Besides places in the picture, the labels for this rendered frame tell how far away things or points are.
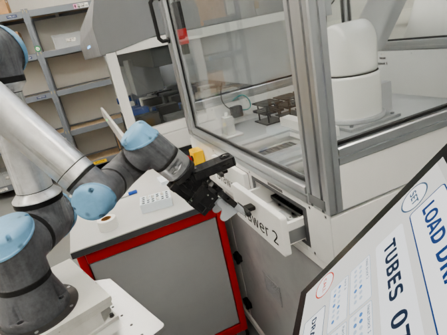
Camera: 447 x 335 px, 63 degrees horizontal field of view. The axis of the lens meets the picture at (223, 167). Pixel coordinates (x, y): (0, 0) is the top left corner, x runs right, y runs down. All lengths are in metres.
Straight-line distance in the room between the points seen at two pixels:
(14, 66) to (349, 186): 0.78
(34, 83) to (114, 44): 3.44
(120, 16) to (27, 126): 1.26
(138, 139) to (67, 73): 4.51
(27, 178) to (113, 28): 1.14
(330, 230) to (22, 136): 0.65
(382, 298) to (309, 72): 0.47
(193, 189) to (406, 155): 0.50
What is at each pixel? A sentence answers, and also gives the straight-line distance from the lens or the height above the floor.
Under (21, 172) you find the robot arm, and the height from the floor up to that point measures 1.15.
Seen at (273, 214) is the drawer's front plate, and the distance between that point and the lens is 0.90.
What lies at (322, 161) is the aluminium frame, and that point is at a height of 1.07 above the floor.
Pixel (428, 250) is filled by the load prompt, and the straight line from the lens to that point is 0.38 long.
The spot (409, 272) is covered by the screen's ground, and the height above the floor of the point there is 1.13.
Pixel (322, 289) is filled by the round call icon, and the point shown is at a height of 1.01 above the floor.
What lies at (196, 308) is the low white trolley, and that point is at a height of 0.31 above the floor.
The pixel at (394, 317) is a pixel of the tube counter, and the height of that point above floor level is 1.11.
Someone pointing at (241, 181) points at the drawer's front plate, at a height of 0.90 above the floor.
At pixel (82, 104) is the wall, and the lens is 5.32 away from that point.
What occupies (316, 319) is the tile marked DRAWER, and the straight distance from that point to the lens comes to 0.50.
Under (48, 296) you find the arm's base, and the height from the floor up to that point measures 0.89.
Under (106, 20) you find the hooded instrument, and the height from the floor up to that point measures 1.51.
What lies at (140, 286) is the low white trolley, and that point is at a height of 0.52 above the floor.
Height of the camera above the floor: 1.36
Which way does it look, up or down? 20 degrees down
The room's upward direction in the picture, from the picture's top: 12 degrees counter-clockwise
